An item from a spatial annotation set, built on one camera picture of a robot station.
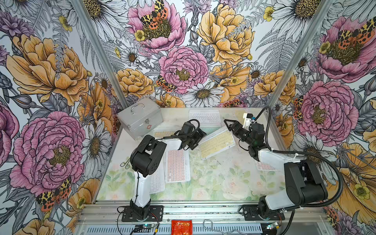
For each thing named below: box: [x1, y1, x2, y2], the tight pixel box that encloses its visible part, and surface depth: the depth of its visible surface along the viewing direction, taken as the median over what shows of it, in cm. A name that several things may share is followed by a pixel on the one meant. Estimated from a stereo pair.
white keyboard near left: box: [149, 161, 166, 195], surface depth 85 cm
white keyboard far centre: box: [188, 109, 222, 128], surface depth 121 cm
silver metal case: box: [116, 97, 164, 141], surface depth 101 cm
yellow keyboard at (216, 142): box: [198, 126, 236, 161], surface depth 93 cm
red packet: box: [170, 219, 194, 235], surface depth 71 cm
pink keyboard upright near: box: [164, 148, 191, 183], surface depth 91 cm
